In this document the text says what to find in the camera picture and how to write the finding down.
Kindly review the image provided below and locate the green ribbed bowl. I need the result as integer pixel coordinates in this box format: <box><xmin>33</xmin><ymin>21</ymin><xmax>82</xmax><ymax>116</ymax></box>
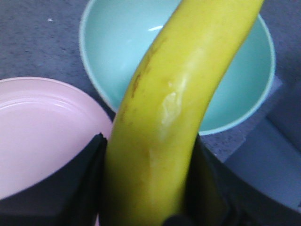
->
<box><xmin>79</xmin><ymin>0</ymin><xmax>280</xmax><ymax>136</ymax></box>

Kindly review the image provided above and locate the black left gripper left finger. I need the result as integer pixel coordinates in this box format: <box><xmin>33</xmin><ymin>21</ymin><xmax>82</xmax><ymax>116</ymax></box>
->
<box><xmin>0</xmin><ymin>134</ymin><xmax>107</xmax><ymax>226</ymax></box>

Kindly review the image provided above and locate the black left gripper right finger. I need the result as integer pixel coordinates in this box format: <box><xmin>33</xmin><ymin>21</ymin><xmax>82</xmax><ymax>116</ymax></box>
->
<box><xmin>182</xmin><ymin>135</ymin><xmax>301</xmax><ymax>226</ymax></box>

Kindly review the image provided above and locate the yellow banana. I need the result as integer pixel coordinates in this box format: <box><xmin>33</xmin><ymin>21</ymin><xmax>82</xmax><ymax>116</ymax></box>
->
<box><xmin>100</xmin><ymin>0</ymin><xmax>263</xmax><ymax>226</ymax></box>

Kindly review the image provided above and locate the pink plate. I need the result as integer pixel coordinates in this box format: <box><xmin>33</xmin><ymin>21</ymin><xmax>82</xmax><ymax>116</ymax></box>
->
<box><xmin>0</xmin><ymin>77</ymin><xmax>112</xmax><ymax>200</ymax></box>

